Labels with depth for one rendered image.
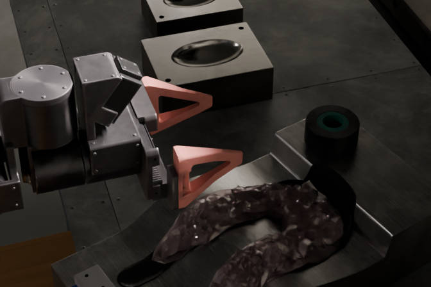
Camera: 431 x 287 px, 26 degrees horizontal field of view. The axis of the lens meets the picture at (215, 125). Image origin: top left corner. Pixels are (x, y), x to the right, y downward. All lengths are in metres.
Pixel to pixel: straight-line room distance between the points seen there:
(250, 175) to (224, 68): 0.28
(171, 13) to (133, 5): 0.16
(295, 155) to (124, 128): 0.52
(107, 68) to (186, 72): 0.73
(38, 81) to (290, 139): 0.60
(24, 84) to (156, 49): 0.80
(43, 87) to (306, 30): 1.03
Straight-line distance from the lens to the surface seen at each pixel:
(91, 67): 0.88
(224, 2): 1.80
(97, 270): 1.26
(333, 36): 1.83
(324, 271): 1.26
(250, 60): 1.63
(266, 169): 1.41
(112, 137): 0.90
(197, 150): 0.90
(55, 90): 0.87
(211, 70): 1.60
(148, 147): 0.90
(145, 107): 0.94
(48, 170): 0.91
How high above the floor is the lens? 1.82
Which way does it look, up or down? 40 degrees down
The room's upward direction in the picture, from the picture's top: straight up
